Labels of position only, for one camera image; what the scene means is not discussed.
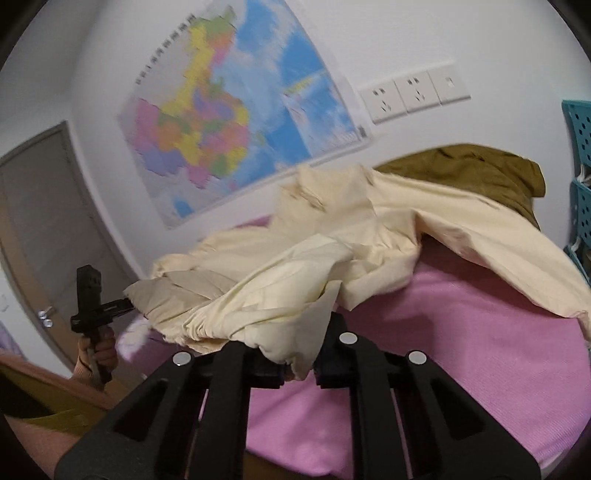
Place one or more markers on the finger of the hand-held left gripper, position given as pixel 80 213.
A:
pixel 119 305

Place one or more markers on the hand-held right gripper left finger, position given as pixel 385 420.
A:
pixel 270 373

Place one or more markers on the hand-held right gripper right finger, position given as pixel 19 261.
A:
pixel 325 369

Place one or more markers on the cream large garment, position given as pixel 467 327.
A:
pixel 351 249

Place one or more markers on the person's left hand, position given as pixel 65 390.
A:
pixel 105 354

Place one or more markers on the grey door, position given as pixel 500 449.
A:
pixel 51 221

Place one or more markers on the yellow cloth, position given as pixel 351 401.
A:
pixel 62 421

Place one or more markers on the pink bed sheet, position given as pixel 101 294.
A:
pixel 461 350

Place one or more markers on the olive brown garment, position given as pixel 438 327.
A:
pixel 480 173

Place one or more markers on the teal plastic basket rack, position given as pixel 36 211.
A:
pixel 579 184

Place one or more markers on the wooden bed frame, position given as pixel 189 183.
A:
pixel 46 378

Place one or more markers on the colourful wall map poster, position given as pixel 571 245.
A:
pixel 231 106

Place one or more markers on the white wall socket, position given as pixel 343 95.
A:
pixel 415 93
pixel 381 104

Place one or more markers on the white wall switch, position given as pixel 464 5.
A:
pixel 448 84

